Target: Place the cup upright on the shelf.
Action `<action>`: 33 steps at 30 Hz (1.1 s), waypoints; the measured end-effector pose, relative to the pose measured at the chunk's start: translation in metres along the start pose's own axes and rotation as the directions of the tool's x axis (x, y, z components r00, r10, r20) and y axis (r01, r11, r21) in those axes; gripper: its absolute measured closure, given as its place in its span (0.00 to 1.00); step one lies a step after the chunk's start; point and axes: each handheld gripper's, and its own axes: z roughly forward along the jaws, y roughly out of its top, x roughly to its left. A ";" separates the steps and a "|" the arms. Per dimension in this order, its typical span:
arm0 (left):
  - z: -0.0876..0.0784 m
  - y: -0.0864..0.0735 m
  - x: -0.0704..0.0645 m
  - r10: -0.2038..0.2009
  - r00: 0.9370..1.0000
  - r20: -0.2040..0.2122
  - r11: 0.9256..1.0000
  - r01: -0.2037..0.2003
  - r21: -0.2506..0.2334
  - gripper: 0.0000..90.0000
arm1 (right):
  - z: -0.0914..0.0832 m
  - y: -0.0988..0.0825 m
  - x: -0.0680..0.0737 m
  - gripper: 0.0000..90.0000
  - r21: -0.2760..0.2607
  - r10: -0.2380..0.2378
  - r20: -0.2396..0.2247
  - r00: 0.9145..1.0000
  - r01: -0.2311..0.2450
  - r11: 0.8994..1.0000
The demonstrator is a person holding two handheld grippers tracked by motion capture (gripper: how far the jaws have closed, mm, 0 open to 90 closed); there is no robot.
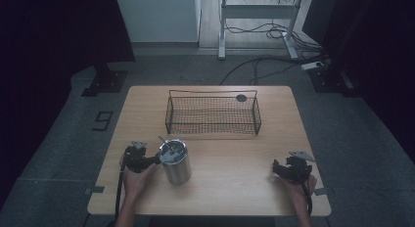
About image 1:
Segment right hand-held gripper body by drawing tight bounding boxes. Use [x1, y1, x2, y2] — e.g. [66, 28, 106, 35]
[279, 151, 316, 184]

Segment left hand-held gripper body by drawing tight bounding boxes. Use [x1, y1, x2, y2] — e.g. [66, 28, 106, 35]
[122, 140, 161, 174]

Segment metal straw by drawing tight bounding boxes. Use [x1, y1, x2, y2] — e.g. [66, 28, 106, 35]
[158, 135, 175, 155]

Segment stainless steel tumbler cup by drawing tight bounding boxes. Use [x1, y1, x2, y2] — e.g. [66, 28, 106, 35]
[159, 138, 193, 186]

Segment person's right hand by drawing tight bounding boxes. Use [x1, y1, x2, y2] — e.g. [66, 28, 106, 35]
[282, 174, 318, 205]

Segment person's left hand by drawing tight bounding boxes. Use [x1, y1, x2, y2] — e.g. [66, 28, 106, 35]
[122, 163, 158, 200]

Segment black stand base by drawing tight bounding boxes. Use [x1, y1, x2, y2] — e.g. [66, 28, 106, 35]
[80, 62, 129, 98]
[307, 66, 357, 98]

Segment white power strip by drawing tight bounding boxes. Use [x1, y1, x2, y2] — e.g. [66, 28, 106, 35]
[300, 60, 325, 71]

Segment white cabinet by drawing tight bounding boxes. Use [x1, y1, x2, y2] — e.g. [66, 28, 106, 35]
[114, 0, 202, 49]

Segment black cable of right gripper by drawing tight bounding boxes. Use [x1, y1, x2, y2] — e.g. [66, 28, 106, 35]
[299, 174, 314, 217]

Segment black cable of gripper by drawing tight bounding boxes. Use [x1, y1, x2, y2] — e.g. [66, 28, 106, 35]
[115, 150, 129, 218]
[299, 174, 314, 217]

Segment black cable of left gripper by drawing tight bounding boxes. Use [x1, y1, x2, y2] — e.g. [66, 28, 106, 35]
[115, 150, 129, 218]

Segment black wire mesh basket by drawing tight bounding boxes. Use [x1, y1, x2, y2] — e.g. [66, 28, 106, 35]
[164, 89, 262, 136]

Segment black floor cables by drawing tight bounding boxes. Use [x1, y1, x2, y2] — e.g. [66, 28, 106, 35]
[219, 22, 331, 86]

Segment white desk frame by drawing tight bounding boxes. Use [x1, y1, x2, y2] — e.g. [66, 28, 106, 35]
[217, 0, 309, 61]

